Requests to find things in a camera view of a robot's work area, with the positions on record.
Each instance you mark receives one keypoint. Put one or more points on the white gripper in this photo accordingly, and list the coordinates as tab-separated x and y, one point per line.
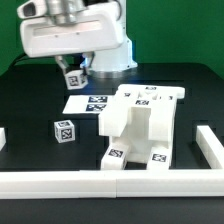
72	27

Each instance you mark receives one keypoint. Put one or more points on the white chair back assembly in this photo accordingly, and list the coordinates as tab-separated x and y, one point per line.
151	116

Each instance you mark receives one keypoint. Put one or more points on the white chair seat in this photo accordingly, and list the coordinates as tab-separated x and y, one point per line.
112	122

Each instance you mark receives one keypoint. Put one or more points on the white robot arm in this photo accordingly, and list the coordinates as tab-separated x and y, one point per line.
114	62

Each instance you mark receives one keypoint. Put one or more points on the white marker sheet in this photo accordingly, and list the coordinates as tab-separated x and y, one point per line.
86	104

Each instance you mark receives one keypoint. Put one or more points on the white left fence bar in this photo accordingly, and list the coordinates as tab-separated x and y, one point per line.
2	138

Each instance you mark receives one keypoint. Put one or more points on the white fence bar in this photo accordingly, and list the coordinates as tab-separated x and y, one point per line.
111	184
210	146
2	138

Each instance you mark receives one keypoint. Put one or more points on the white front fence bar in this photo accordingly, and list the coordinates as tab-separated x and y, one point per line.
111	184

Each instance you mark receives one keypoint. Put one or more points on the white right fence bar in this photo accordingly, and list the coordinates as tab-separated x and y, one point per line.
210	146

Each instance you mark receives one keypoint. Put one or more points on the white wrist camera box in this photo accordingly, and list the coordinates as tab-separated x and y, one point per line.
32	9

